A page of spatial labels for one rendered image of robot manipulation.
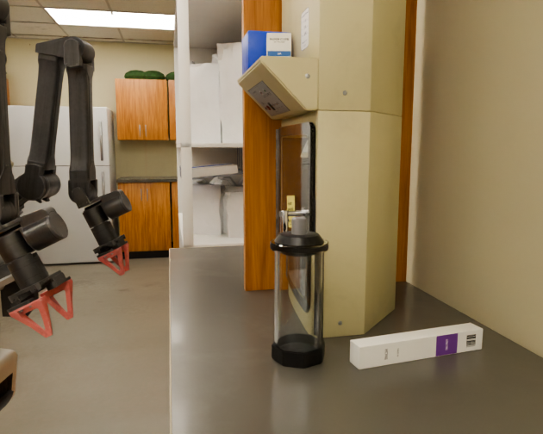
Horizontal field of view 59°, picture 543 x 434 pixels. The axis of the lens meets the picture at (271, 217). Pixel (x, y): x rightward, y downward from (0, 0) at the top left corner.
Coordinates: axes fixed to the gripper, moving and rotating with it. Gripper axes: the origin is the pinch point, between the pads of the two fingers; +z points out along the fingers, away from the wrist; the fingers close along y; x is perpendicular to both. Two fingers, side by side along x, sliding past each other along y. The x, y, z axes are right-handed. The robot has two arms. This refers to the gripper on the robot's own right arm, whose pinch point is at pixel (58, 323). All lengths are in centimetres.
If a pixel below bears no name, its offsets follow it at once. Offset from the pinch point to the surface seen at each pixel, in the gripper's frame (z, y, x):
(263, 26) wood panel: -42, 41, -65
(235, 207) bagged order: 4, 132, -26
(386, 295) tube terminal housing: 30, 19, -62
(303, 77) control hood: -22, 5, -64
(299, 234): 4, -5, -51
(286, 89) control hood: -21, 4, -60
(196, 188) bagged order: -12, 143, -12
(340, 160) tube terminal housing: -4, 6, -64
